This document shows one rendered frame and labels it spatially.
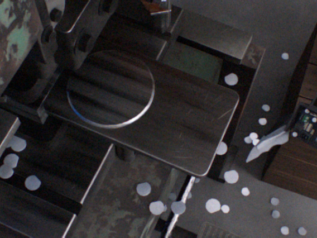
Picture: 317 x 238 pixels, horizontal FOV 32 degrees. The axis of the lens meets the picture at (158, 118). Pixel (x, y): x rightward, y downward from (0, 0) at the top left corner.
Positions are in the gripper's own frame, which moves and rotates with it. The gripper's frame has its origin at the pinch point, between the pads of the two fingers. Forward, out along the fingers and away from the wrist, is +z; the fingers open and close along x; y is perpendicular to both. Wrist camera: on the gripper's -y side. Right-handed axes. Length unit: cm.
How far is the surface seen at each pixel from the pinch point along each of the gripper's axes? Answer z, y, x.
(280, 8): -35, -87, -37
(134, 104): -3.9, 24.8, -20.8
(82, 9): -13.5, 41.9, -23.6
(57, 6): -13, 45, -25
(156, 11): -16.7, 17.9, -27.0
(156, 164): 5.0, 13.3, -17.8
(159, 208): 10.0, 16.2, -13.3
